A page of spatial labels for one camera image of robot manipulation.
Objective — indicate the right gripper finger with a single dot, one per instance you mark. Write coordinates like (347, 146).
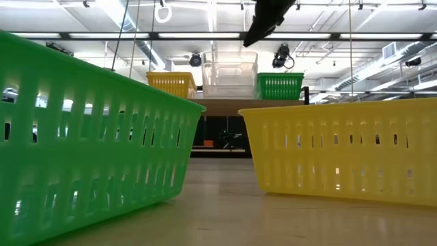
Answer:
(263, 32)

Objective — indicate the clear plastic bin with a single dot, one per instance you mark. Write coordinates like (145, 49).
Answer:
(228, 85)
(208, 54)

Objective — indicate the black round ceiling lamp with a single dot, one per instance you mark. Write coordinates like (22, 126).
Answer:
(195, 59)

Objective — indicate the black tripod device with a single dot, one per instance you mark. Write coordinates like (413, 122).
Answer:
(230, 138)

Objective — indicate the white air vent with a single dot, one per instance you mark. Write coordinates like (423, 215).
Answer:
(389, 51)

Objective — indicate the orange box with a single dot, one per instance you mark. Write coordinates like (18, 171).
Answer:
(208, 143)

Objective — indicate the black ceiling spotlight cluster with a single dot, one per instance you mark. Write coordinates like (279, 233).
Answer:
(59, 47)

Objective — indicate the black ceiling camera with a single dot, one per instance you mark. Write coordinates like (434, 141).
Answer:
(281, 54)

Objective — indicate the wooden shelf with black frame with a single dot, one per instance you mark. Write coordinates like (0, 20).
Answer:
(232, 107)

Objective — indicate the silver ventilation duct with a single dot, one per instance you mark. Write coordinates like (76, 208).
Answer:
(147, 48)

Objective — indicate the black table frame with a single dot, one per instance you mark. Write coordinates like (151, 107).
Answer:
(222, 154)

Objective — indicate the black overhead frame bar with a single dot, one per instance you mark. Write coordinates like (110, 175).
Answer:
(426, 35)

